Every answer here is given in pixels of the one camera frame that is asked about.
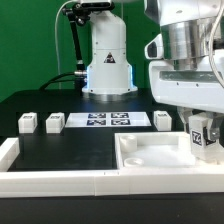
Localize black cable bundle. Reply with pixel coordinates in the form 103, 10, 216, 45
39, 71, 88, 92

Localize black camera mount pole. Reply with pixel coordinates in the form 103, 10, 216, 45
62, 6, 87, 78

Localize white square table top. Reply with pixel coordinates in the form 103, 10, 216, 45
115, 132, 224, 169

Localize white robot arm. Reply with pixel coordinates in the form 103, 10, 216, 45
81, 0, 224, 142

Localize white U-shaped obstacle fence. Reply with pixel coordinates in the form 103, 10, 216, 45
0, 138, 224, 198

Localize white AprilTag base sheet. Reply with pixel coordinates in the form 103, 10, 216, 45
66, 112, 151, 128

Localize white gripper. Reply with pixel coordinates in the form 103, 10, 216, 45
144, 35, 224, 144

